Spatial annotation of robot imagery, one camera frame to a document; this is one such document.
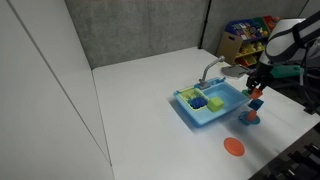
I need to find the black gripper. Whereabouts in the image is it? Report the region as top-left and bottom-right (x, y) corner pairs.
(246, 62), (273, 92)

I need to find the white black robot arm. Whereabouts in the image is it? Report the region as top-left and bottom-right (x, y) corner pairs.
(246, 11), (320, 94)

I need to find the blue toy sink basin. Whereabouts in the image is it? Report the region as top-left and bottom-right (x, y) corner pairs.
(173, 78), (249, 127)

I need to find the green soap dispenser bottle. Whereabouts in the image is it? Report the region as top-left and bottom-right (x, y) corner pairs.
(242, 89), (249, 97)

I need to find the dark blue toy cup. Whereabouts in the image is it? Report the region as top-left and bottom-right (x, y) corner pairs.
(249, 99), (263, 110)

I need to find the grey metal dustpan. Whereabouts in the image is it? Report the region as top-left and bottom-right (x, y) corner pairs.
(221, 64), (249, 78)

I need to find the wooden toy storage shelf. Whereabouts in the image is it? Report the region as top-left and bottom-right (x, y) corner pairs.
(216, 16), (280, 67)

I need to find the small orange cup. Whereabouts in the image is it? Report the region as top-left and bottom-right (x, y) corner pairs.
(247, 110), (257, 121)

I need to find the blue saucer plate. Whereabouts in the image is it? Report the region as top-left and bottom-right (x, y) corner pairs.
(238, 111), (260, 126)

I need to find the lime green cube cup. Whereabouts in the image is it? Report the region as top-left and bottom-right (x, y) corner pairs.
(207, 97), (224, 112)

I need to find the grey toy faucet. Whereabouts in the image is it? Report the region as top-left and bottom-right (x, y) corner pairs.
(199, 56), (225, 90)

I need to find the yellow-green dish rack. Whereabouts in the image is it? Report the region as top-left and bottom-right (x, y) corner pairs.
(179, 88), (208, 111)

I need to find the orange toy plate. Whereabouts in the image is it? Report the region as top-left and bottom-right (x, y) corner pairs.
(223, 137), (245, 156)

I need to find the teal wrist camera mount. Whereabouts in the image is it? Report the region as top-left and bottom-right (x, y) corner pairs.
(271, 65), (300, 78)

